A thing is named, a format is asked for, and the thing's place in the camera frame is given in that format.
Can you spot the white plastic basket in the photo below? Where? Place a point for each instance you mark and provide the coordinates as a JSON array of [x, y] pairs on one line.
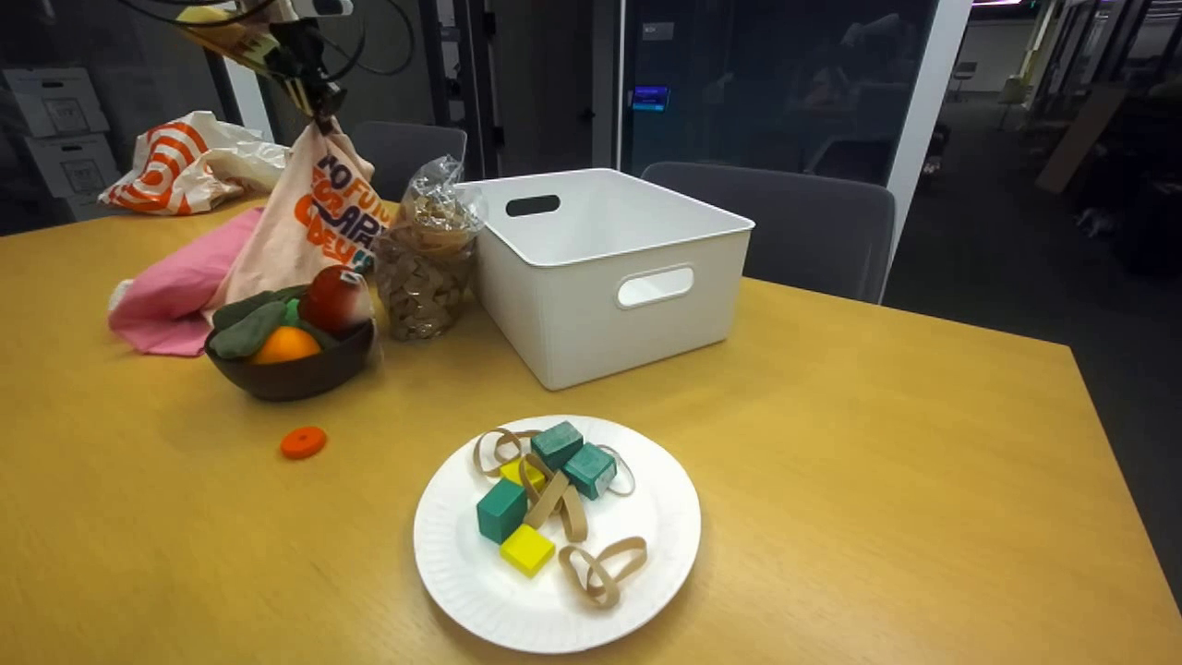
[[593, 308]]

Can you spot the beige cloth orange print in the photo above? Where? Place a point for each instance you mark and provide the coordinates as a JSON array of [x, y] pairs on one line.
[[290, 224]]

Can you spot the dark green plush vegetable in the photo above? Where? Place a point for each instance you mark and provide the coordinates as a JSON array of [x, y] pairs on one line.
[[246, 331]]

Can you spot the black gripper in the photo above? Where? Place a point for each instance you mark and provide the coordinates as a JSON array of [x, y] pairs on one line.
[[299, 58]]

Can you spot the dark brown bowl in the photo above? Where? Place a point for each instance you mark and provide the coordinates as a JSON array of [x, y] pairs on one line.
[[299, 374]]

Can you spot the grey office chair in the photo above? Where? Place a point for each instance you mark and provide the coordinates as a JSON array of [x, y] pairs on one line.
[[408, 148], [815, 225]]

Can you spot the white storage box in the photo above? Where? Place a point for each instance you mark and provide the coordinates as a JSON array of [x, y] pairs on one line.
[[77, 169], [56, 100]]

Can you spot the pale thin rubber band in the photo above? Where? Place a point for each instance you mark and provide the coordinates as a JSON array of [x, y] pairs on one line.
[[625, 473]]

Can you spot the white paper plate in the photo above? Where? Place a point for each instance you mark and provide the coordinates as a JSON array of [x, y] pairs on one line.
[[466, 576]]

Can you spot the bright green toy fruit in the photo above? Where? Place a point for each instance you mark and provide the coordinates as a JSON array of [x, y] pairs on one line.
[[293, 311]]

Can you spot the tan rubber band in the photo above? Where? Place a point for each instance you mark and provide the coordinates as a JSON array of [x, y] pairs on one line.
[[510, 435], [632, 552], [576, 575], [482, 452]]

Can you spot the yellow wooden block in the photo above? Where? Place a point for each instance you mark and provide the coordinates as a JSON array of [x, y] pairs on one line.
[[519, 473], [525, 547]]

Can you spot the red toy apple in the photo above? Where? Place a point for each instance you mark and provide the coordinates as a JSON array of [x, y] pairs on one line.
[[336, 295]]

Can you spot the small orange disc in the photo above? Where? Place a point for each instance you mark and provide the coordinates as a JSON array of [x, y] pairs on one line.
[[305, 442]]

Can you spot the teal wooden block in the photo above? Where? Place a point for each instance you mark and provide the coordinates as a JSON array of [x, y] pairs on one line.
[[556, 443], [499, 510], [590, 471]]

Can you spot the blue lit display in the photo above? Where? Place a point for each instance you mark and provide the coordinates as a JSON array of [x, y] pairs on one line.
[[650, 100]]

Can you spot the clear bag brown snacks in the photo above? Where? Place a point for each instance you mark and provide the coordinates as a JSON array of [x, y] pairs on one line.
[[427, 272]]

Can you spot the orange white plastic bag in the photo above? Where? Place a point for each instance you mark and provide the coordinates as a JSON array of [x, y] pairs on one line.
[[172, 169]]

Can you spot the orange toy fruit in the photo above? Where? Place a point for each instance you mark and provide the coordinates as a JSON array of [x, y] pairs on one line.
[[288, 347]]

